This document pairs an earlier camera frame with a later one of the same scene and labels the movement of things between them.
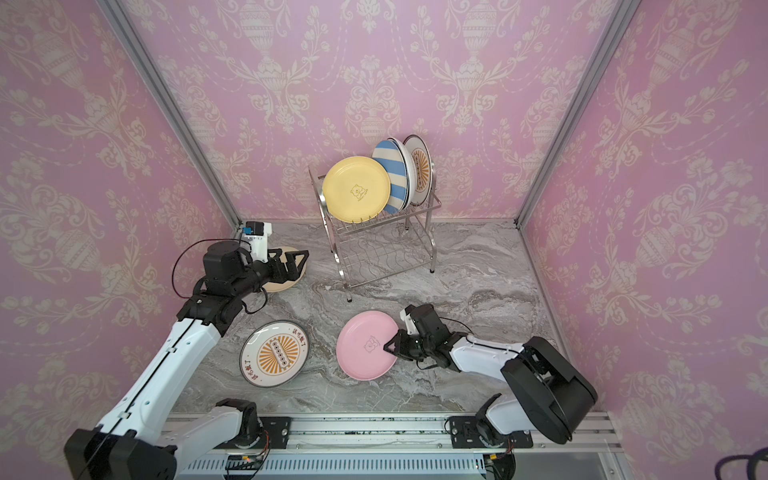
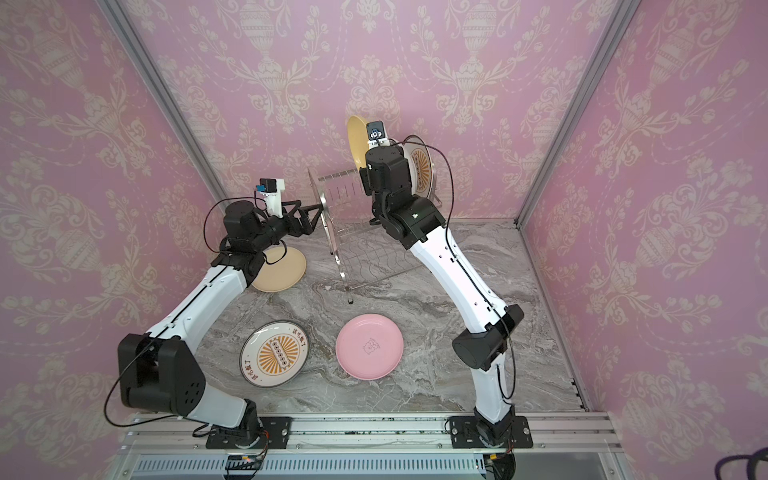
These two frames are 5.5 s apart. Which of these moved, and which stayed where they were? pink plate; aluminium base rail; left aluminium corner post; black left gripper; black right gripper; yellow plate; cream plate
Moved: yellow plate; black right gripper; black left gripper
Stayed: pink plate; cream plate; left aluminium corner post; aluminium base rail
